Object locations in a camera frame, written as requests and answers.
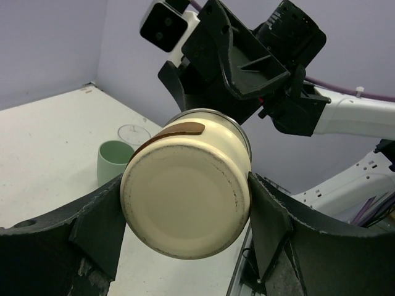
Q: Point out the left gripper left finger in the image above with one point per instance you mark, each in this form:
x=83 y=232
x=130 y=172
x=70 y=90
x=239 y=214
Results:
x=72 y=250

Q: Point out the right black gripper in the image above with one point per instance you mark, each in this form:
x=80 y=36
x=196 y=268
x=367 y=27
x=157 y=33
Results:
x=260 y=71

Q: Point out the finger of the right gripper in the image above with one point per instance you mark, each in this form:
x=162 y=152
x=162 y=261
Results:
x=181 y=84

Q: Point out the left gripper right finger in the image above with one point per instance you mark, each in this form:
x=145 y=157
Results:
x=324 y=253

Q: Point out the clear glass cup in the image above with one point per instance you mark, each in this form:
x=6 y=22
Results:
x=133 y=135

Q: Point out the light green cup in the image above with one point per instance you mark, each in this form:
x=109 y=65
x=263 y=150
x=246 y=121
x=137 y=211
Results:
x=113 y=157

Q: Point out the beige brown cup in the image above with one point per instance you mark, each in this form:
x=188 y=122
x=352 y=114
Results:
x=184 y=192

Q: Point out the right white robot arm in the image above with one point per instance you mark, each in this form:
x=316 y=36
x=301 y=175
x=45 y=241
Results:
x=342 y=146

